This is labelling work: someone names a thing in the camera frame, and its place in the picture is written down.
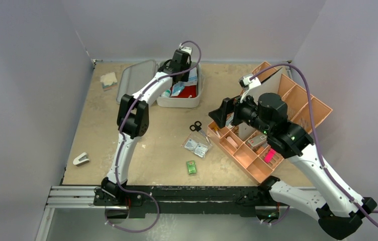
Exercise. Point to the red white card box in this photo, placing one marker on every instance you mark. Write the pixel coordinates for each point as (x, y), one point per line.
(255, 141)

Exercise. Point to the white staple remover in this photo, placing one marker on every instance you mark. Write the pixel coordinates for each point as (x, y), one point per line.
(81, 159)

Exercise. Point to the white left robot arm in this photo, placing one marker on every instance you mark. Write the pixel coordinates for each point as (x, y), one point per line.
(133, 118)

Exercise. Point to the pink eraser block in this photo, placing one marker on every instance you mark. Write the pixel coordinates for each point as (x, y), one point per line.
(232, 142)

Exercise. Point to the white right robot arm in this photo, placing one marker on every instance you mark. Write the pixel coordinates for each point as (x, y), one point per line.
(337, 208)

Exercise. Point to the peach plastic desk organizer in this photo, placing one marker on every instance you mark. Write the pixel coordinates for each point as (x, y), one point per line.
(303, 109)

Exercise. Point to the blue clear wipes packet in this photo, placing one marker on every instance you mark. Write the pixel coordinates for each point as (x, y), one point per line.
(177, 89)

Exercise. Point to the pink sticky note block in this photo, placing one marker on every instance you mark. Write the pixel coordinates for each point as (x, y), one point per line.
(269, 156)

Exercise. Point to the clear white cap bottle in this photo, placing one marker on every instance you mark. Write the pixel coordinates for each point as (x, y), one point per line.
(166, 93)

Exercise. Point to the clear bag of sachets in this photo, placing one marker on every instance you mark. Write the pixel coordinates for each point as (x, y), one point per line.
(197, 144)

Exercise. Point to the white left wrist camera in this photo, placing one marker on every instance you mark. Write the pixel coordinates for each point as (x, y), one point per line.
(186, 49)

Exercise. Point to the white blue mask packet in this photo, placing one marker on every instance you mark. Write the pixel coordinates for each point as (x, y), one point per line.
(192, 77)

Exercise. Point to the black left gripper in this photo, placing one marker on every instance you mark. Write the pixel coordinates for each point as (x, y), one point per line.
(184, 78)

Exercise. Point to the small green box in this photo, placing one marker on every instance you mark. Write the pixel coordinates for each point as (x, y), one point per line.
(191, 167)

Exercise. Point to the white sponge pad stack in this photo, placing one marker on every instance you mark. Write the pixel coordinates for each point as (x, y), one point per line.
(108, 81)

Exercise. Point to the black handled scissors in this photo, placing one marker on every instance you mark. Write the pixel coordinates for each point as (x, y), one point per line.
(197, 127)

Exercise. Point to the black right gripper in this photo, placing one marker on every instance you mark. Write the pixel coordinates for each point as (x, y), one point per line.
(237, 111)

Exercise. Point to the red fabric pouch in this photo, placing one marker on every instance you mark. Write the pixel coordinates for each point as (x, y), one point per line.
(188, 92)

